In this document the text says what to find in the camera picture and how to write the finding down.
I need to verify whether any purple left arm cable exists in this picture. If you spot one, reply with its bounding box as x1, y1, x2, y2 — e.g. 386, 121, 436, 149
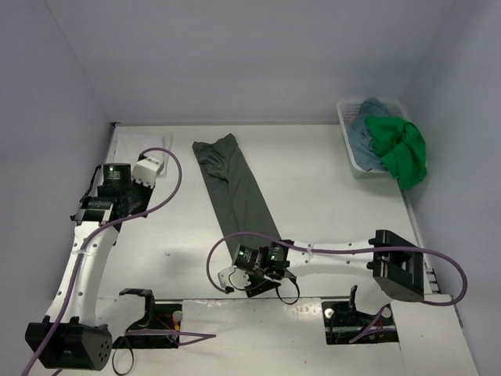
18, 146, 217, 376

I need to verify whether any light blue t-shirt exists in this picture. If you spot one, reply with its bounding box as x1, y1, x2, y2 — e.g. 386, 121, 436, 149
347, 97, 391, 172

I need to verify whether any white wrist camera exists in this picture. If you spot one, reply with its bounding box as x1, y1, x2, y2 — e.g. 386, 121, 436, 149
132, 154, 164, 189
218, 266, 251, 294

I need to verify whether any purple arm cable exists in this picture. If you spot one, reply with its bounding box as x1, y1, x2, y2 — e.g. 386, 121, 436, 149
205, 231, 469, 344
18, 146, 217, 376

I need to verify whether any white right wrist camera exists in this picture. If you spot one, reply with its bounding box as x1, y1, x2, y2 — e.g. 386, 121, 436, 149
218, 266, 251, 294

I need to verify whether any green t-shirt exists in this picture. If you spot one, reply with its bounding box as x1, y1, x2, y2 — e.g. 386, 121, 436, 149
365, 116, 427, 190

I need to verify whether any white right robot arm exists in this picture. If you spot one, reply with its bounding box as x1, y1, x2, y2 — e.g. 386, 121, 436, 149
218, 230, 424, 323

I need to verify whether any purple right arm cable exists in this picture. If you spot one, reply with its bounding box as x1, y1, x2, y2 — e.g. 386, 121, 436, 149
205, 231, 469, 344

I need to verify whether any white plastic laundry basket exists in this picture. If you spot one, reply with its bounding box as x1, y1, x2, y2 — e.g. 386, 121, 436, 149
336, 97, 408, 179

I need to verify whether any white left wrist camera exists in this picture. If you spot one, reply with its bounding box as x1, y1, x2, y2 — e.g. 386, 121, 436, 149
132, 154, 164, 189

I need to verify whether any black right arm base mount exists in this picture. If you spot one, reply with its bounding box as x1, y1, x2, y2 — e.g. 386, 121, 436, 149
321, 286, 399, 345

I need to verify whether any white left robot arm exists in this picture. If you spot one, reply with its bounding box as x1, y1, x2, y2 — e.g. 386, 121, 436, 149
25, 157, 164, 371

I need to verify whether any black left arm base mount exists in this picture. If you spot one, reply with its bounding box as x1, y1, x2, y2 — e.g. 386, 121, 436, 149
113, 303, 182, 349

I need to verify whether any grey t-shirt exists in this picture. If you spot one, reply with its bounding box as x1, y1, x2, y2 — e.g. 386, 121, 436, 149
192, 133, 281, 239

